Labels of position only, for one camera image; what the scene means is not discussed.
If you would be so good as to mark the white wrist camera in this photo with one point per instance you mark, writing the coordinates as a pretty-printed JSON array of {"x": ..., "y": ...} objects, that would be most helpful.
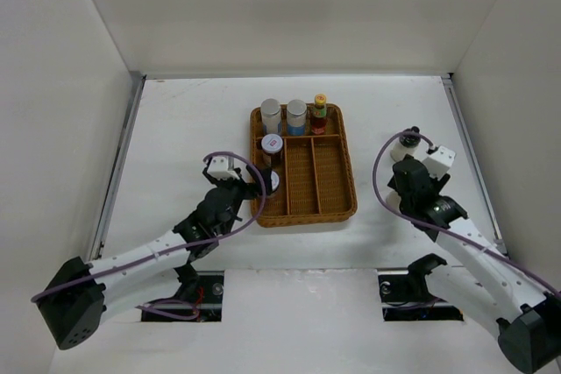
[
  {"x": 221, "y": 167},
  {"x": 438, "y": 161}
]

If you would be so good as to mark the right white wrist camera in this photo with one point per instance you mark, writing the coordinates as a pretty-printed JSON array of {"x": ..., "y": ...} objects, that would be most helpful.
[{"x": 438, "y": 161}]

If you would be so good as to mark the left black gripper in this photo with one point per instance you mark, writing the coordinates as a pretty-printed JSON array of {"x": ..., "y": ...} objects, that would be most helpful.
[{"x": 251, "y": 190}]

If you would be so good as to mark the red label jar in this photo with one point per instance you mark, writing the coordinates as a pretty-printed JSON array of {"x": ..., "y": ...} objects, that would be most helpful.
[
  {"x": 273, "y": 184},
  {"x": 272, "y": 148}
]

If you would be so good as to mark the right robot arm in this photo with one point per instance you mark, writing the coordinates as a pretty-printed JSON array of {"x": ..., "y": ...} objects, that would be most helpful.
[{"x": 516, "y": 308}]

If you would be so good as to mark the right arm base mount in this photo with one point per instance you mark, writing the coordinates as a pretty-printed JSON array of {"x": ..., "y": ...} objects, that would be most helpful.
[{"x": 405, "y": 296}]

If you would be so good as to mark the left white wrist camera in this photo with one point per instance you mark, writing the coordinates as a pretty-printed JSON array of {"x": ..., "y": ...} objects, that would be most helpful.
[{"x": 221, "y": 167}]

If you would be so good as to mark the white shaker silver cap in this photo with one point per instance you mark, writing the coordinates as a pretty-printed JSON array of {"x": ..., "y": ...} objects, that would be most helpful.
[{"x": 393, "y": 201}]

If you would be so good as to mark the brown wicker divided tray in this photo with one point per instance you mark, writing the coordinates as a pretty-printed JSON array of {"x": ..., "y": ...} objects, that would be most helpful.
[{"x": 316, "y": 179}]

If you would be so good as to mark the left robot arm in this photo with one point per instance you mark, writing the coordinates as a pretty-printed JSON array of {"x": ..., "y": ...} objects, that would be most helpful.
[{"x": 82, "y": 295}]

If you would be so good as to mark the blue label spice jar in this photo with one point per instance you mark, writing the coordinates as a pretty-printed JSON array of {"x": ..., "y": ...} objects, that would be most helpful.
[{"x": 296, "y": 117}]

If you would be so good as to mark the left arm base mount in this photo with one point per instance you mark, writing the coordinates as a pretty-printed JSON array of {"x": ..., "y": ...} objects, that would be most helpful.
[{"x": 202, "y": 301}]

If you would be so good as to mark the purple label spice jar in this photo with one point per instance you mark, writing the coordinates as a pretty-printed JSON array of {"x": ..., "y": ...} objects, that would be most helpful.
[{"x": 270, "y": 111}]

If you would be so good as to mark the red sauce bottle yellow cap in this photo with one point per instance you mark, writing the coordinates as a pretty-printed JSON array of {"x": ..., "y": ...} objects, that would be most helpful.
[{"x": 318, "y": 116}]

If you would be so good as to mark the white bottle black cap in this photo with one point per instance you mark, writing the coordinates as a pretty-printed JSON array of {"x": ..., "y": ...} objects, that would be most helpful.
[{"x": 406, "y": 144}]

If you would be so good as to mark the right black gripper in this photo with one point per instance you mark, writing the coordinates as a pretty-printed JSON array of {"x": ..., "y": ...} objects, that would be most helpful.
[{"x": 438, "y": 184}]

